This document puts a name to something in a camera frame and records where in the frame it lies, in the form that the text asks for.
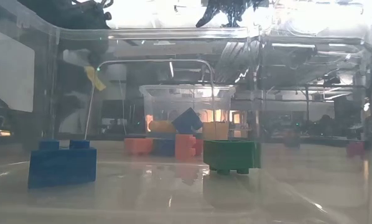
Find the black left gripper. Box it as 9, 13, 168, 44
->
17, 0, 113, 29

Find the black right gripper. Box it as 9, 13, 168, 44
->
195, 0, 267, 27

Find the large yellow block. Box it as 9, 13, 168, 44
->
202, 121, 230, 141
148, 119, 177, 134

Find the small green block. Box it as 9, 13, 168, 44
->
203, 139, 262, 175

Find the small blue block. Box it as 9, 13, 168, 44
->
27, 139, 98, 190
151, 138, 177, 157

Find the yellow tape strip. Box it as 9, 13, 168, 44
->
85, 65, 107, 92

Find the white sheet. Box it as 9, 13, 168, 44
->
0, 26, 35, 113

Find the large dark blue block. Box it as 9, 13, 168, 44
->
171, 107, 203, 135

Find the small red block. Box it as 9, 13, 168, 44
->
193, 139, 205, 156

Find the small orange block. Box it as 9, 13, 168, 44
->
124, 138, 154, 156
175, 134, 197, 161

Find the thin white cable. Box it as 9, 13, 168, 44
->
84, 86, 96, 141

